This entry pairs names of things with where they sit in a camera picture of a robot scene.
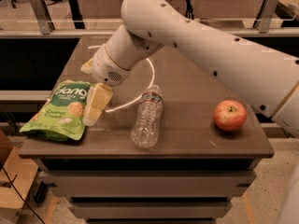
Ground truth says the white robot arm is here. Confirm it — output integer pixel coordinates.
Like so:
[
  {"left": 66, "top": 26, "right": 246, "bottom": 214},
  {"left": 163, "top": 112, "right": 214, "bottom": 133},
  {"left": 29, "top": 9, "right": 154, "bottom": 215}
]
[{"left": 81, "top": 0, "right": 299, "bottom": 137}]

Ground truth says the red apple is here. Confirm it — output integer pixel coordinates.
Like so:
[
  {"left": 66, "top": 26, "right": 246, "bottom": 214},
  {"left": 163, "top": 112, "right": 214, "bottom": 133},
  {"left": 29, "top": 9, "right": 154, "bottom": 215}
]
[{"left": 213, "top": 100, "right": 247, "bottom": 132}]

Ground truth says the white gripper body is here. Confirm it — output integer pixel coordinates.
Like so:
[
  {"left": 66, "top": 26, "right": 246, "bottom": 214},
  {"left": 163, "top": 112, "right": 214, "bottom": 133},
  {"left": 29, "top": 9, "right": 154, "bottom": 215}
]
[{"left": 92, "top": 45, "right": 131, "bottom": 87}]

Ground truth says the wooden box at left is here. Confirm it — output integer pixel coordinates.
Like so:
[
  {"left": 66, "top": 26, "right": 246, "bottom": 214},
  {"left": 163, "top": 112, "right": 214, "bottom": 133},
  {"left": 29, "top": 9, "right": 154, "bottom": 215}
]
[{"left": 0, "top": 131, "right": 37, "bottom": 224}]

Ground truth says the metal rail with brackets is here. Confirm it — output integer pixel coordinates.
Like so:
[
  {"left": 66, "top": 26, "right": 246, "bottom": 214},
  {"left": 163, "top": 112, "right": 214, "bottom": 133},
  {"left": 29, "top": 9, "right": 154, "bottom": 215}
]
[{"left": 0, "top": 0, "right": 299, "bottom": 39}]

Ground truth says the clear plastic water bottle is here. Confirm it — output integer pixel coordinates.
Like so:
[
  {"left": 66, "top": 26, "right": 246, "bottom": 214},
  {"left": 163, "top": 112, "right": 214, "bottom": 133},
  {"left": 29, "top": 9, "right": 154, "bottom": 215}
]
[{"left": 131, "top": 85, "right": 164, "bottom": 148}]

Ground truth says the black table leg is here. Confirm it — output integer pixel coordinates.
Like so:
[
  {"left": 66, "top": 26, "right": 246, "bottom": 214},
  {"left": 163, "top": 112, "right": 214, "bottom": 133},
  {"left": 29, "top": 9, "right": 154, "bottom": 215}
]
[{"left": 68, "top": 0, "right": 85, "bottom": 29}]

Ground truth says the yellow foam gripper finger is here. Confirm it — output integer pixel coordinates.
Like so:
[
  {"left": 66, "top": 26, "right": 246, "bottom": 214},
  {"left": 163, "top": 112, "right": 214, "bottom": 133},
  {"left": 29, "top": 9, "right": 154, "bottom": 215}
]
[
  {"left": 80, "top": 59, "right": 93, "bottom": 74},
  {"left": 83, "top": 83, "right": 113, "bottom": 126}
]

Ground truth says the green rice chip bag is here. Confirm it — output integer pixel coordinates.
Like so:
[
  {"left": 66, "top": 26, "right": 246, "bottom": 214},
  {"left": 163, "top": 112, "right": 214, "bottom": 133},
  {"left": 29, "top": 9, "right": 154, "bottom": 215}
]
[{"left": 20, "top": 80, "right": 92, "bottom": 141}]

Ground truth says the black cable on floor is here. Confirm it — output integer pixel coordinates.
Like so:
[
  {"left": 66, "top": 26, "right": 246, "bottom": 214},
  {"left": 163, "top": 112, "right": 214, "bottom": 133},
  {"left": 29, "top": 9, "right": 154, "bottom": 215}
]
[{"left": 0, "top": 161, "right": 46, "bottom": 224}]

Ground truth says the black hanging cable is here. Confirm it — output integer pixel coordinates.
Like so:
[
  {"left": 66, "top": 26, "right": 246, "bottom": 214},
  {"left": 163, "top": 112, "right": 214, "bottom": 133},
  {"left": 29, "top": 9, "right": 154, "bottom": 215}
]
[{"left": 183, "top": 0, "right": 195, "bottom": 20}]

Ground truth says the grey drawer cabinet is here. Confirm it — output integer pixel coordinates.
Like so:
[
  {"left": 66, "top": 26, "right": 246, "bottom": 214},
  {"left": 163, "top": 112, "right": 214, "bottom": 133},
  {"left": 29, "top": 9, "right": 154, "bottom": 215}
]
[{"left": 20, "top": 47, "right": 274, "bottom": 224}]

